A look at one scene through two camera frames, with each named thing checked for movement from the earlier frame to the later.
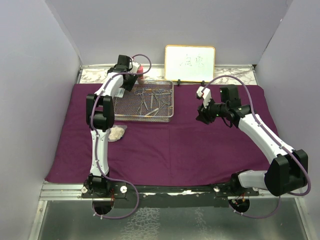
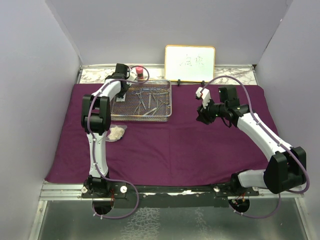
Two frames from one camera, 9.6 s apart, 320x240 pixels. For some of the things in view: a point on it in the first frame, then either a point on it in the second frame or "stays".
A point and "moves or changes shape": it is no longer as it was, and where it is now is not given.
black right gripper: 204,113 stays
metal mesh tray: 148,101 stays
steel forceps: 139,92 moves or changes shape
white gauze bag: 116,132 stays
